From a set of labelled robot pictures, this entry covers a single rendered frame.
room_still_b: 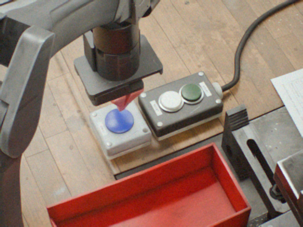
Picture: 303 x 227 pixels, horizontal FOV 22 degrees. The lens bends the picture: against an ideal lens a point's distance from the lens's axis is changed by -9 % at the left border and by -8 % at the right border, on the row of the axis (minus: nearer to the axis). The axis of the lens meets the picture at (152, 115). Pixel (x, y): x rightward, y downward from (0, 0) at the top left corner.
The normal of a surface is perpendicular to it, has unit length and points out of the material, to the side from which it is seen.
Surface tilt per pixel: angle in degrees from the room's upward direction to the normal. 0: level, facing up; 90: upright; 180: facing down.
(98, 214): 0
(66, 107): 0
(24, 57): 37
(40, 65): 90
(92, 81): 1
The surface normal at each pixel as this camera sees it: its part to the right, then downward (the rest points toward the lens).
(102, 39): -0.48, 0.73
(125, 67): 0.38, 0.77
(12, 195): 0.91, 0.36
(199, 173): 0.00, -0.56
